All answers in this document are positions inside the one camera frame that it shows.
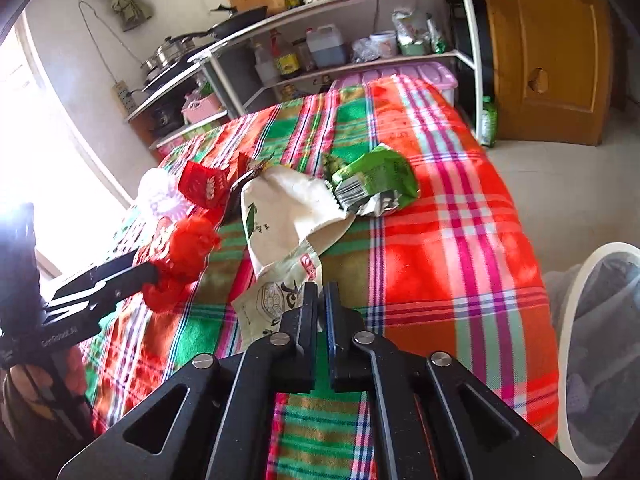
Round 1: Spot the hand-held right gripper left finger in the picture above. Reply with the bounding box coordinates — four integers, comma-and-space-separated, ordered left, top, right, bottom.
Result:
57, 281, 322, 480

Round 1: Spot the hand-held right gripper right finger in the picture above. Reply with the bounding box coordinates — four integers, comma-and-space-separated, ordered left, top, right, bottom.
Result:
324, 281, 584, 480

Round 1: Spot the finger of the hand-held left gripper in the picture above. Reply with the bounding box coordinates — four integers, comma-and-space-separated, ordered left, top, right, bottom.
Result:
46, 264, 162, 335
52, 249, 152, 300

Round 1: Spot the red plastic bag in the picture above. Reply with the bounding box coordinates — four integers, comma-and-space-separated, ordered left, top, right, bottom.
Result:
135, 207, 223, 311

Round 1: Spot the cream paper bag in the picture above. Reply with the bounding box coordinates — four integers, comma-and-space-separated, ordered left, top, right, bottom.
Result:
231, 165, 352, 357

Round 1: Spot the red snack wrapper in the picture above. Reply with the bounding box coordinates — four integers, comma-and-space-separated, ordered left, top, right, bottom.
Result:
179, 160, 236, 211

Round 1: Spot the white trash bin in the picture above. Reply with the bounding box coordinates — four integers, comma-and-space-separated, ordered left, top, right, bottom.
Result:
542, 242, 640, 480

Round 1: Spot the person's left hand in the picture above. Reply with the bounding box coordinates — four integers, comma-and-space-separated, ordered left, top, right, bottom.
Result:
7, 347, 91, 411

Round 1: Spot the white foam fruit net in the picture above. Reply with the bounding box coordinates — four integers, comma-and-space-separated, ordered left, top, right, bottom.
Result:
137, 167, 193, 221

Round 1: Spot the bright window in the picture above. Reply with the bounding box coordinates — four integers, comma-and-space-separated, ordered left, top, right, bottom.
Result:
0, 12, 134, 286

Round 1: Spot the dark brown wrapper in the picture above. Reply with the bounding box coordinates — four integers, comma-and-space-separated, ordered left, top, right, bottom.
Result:
225, 152, 276, 221

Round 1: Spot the green snack packet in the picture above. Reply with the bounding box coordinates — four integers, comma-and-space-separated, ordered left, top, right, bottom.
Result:
325, 142, 420, 218

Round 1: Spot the plaid tablecloth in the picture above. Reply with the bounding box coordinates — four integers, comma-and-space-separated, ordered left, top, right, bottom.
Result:
82, 74, 560, 480

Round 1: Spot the dark kitchen appliance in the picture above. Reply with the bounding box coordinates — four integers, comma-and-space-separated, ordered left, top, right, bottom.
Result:
150, 105, 184, 137

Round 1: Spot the power strip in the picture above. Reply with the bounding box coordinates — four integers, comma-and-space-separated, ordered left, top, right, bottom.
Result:
112, 80, 137, 117

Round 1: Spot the pink plastic basket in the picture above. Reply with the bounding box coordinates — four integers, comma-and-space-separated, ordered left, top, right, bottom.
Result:
181, 91, 224, 125

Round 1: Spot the black induction cooker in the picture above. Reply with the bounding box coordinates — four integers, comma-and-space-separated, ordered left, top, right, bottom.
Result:
142, 52, 212, 92

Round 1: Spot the steel steamer pot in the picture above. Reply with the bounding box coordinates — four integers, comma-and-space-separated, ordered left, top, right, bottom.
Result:
141, 35, 197, 74

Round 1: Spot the clear plastic bottle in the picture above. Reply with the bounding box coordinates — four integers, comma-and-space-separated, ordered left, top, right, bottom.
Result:
252, 42, 280, 86

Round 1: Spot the pink lidded storage box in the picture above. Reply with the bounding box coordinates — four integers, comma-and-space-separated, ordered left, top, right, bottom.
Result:
327, 62, 458, 107

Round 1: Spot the red cap bottle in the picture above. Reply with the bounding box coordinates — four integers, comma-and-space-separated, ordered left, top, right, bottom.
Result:
269, 30, 301, 79

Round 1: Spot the green bottle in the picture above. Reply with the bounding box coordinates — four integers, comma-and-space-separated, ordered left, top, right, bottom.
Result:
481, 96, 500, 147

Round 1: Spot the glass jar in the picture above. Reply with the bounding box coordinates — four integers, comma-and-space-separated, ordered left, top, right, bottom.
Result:
292, 37, 317, 72

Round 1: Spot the translucent jug dark liquid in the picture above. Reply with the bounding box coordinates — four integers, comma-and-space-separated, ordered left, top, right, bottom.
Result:
306, 25, 350, 69

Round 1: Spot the clear plastic bag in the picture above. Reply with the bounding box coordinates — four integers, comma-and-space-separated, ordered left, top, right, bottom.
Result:
350, 37, 376, 64

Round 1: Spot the white plastic tub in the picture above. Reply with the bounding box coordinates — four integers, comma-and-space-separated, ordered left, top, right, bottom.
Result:
369, 31, 399, 59

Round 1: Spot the black frying pan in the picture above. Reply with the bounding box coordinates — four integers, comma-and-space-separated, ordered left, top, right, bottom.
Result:
210, 5, 269, 42

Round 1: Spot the white plastic bag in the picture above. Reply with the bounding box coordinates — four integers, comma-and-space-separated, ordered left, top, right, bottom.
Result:
391, 7, 431, 46

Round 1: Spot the wooden door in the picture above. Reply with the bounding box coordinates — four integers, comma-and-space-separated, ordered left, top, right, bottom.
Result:
477, 0, 617, 148

